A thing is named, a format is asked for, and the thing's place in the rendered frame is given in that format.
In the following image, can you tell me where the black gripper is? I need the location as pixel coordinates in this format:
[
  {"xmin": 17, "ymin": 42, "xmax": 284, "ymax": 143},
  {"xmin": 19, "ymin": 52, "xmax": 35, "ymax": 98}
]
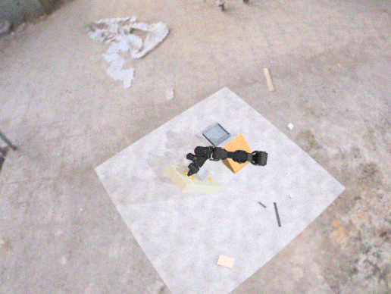
[{"xmin": 187, "ymin": 157, "xmax": 207, "ymax": 177}]

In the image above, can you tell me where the beige service panel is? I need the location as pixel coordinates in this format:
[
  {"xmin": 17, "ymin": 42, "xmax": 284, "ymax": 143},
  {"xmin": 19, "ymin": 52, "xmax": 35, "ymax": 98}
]
[{"xmin": 164, "ymin": 164, "xmax": 223, "ymax": 194}]

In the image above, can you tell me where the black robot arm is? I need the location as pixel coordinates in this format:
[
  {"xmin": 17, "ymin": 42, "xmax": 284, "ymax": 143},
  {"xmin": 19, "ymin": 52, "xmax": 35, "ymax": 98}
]
[{"xmin": 186, "ymin": 146, "xmax": 268, "ymax": 166}]

